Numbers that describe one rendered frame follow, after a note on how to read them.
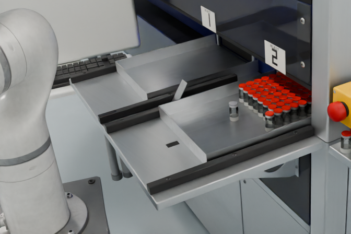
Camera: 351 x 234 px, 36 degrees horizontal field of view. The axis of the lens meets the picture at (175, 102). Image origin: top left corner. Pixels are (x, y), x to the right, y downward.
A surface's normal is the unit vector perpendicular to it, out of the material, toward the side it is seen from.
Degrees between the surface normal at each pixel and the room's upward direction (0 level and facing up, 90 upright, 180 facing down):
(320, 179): 90
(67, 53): 90
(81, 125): 0
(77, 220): 0
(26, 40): 69
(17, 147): 87
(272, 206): 90
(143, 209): 0
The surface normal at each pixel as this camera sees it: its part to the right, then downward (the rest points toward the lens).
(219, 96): 0.41, 0.39
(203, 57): -0.11, -0.88
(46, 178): 0.80, 0.19
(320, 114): -0.90, 0.29
